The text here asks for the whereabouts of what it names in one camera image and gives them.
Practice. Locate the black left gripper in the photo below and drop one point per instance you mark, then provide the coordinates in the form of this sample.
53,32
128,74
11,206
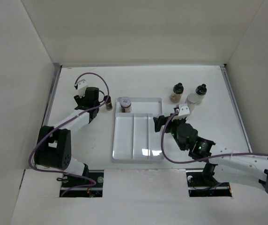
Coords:
80,101

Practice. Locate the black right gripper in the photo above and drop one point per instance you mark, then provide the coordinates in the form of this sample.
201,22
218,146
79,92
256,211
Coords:
159,122

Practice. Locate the black cap red label bottle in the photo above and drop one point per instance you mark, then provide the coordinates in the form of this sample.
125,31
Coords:
108,103

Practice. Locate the grey lid sauce jar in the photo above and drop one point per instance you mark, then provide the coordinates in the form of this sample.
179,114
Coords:
125,103

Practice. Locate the white cap blue label jar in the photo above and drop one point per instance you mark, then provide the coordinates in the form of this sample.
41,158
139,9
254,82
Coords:
191,101

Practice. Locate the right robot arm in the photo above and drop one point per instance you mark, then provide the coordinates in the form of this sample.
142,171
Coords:
221,164

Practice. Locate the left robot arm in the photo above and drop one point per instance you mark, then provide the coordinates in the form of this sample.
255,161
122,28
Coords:
56,150

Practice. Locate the white divided organizer tray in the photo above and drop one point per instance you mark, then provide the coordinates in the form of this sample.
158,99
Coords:
135,140

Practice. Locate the black stopper jar brown contents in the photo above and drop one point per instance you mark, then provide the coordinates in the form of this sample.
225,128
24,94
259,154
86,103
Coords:
177,92

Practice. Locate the black stopper jar white contents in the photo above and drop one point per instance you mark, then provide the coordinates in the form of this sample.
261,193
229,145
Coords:
201,91

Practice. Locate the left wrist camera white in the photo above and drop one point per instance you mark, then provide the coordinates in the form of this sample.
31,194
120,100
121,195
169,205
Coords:
81,87

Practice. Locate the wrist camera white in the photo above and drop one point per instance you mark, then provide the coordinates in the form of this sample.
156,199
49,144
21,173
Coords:
81,87
182,111

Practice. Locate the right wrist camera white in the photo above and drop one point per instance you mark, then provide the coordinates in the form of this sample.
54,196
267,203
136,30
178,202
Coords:
182,111

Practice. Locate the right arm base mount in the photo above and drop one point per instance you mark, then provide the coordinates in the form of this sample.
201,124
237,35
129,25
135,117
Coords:
201,183

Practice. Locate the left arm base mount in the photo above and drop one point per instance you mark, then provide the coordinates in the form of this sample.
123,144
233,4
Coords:
73,187

